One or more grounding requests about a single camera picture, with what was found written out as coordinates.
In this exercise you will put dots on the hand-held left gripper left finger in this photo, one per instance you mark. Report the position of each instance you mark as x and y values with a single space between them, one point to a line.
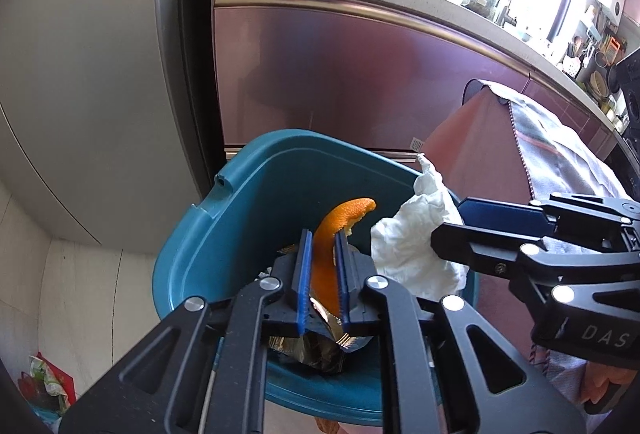
304 279

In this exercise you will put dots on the red green bag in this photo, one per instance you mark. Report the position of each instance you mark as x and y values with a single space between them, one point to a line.
47 384

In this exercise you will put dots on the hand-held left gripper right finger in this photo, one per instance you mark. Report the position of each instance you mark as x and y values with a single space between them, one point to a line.
342 274

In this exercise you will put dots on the gold foil wrapper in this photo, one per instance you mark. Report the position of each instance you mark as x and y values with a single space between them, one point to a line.
320 354

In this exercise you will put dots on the woven basket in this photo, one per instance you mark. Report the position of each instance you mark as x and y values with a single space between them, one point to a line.
598 84

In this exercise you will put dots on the silver refrigerator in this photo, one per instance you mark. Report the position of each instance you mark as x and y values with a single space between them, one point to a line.
100 64

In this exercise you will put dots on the person's right hand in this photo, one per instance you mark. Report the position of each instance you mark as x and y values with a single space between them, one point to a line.
602 375

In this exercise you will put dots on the curved orange peel strip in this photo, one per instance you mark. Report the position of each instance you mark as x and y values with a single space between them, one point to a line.
325 264

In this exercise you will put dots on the blue plaid tablecloth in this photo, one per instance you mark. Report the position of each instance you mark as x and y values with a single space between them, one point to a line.
565 154

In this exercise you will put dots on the white tissue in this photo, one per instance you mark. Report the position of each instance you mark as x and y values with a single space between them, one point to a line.
415 244

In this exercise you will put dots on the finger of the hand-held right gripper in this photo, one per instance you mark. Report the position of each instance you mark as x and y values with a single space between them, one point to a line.
500 216
475 249

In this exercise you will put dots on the grey wall rack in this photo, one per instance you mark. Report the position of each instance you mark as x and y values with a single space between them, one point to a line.
591 29

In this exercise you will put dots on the dotted white utensil holder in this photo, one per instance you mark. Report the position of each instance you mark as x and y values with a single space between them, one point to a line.
571 66

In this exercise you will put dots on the orange grater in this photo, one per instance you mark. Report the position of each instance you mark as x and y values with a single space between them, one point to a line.
613 50

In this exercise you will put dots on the teal plastic bin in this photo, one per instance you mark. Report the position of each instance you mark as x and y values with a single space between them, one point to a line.
240 224

